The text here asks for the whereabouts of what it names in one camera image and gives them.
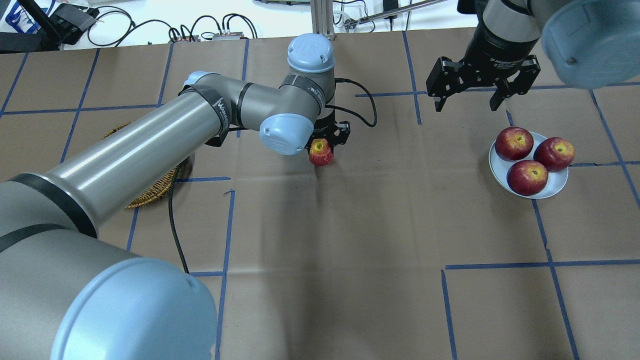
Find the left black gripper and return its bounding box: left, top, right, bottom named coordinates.
left=305, top=109, right=351, bottom=152

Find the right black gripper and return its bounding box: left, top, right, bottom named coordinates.
left=425, top=25, right=541, bottom=112

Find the red apple with yellow top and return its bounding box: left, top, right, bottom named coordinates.
left=308, top=138, right=334, bottom=167

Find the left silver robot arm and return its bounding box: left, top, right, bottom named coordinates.
left=0, top=33, right=336, bottom=360

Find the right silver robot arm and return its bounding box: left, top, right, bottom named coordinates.
left=426, top=0, right=640, bottom=112

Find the red apple plate back left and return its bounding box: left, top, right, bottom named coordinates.
left=494, top=126, right=534, bottom=162

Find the red apple plate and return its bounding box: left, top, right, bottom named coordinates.
left=494, top=126, right=534, bottom=162
left=533, top=137, right=576, bottom=173
left=506, top=160, right=549, bottom=197

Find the red apple plate back right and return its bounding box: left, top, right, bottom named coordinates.
left=533, top=137, right=576, bottom=173

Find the red apple plate front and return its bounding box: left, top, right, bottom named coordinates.
left=506, top=160, right=549, bottom=197

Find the woven wicker basket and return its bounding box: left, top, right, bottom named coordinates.
left=124, top=153, right=195, bottom=210

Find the metal rod reacher tool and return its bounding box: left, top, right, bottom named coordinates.
left=342, top=0, right=445, bottom=30

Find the aluminium frame post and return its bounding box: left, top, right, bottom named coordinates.
left=310, top=0, right=335, bottom=41

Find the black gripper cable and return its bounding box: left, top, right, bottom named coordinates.
left=168, top=78, right=378, bottom=275

